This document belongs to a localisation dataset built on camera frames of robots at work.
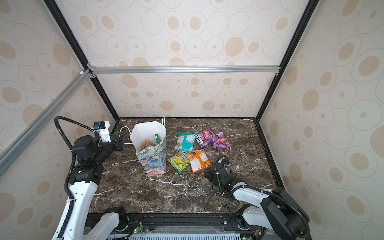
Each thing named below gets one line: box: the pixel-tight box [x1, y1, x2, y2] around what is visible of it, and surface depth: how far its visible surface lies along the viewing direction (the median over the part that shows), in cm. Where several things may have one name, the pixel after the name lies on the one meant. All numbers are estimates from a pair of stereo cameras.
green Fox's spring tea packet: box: [154, 134, 161, 144], surface depth 93 cm
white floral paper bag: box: [130, 116, 167, 177], surface depth 85 cm
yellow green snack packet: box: [167, 151, 189, 173], surface depth 94 cm
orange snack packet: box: [186, 150, 213, 174], surface depth 94 cm
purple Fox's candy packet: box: [195, 128, 217, 149], surface depth 105 cm
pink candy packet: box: [213, 131, 232, 150], surface depth 104 cm
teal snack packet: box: [174, 133, 196, 153], surface depth 104 cm
